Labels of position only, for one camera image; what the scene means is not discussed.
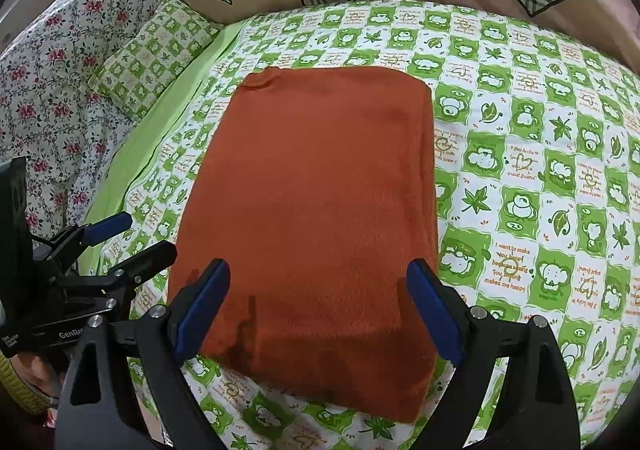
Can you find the rust orange printed shirt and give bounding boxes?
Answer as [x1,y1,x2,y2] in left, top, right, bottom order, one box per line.
[167,66,442,423]

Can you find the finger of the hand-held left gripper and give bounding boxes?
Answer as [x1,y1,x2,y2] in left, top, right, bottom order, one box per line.
[97,240,179,303]
[32,211,134,262]

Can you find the green checked bed sheet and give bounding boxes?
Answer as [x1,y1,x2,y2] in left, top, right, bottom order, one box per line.
[80,0,640,450]

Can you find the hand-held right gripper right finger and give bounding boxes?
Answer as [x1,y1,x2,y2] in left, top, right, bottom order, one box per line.
[406,259,581,450]

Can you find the floral quilt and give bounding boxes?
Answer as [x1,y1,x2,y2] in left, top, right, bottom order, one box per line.
[0,0,176,241]

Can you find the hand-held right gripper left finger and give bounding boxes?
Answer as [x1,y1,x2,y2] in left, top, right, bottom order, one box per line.
[52,259,232,450]

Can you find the green checked pillow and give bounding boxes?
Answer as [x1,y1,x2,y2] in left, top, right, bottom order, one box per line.
[89,0,223,121]

